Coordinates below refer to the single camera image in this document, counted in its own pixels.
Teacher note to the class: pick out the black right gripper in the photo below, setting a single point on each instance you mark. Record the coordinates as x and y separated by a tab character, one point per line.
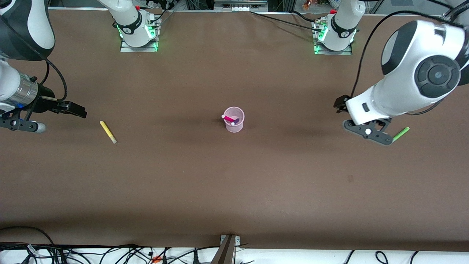
47	102

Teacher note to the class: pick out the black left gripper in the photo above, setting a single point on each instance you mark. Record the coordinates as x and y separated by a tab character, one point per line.
341	102

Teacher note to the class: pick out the purple pen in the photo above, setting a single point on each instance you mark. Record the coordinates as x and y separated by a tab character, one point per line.
235	121

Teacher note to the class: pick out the pink pen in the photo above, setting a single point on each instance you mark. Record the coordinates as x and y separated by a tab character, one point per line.
229	118

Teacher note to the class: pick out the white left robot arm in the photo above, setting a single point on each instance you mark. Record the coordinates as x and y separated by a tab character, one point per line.
403	88

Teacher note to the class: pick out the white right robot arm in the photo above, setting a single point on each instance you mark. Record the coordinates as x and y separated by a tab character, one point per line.
132	25

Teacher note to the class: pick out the pink pen holder cup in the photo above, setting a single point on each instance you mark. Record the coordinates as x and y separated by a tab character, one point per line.
234	127

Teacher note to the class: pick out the yellow pen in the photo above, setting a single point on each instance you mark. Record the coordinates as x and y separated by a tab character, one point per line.
108	132

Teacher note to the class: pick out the green pen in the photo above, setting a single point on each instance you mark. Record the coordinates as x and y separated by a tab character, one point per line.
401	134

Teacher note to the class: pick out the grey metal support beam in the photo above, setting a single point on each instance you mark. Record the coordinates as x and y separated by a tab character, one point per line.
224	253

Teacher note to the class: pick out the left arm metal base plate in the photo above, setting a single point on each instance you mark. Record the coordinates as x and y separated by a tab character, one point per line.
333	52

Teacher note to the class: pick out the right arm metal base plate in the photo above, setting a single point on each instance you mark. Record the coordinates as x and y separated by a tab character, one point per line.
139	49

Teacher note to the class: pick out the aluminium corner post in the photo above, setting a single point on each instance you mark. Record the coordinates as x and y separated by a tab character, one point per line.
447	16

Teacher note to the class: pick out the silver aluminium frame rail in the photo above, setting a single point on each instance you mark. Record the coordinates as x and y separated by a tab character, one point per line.
240	4

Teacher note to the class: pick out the silver mounting bracket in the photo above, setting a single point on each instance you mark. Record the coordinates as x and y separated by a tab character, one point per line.
237	240

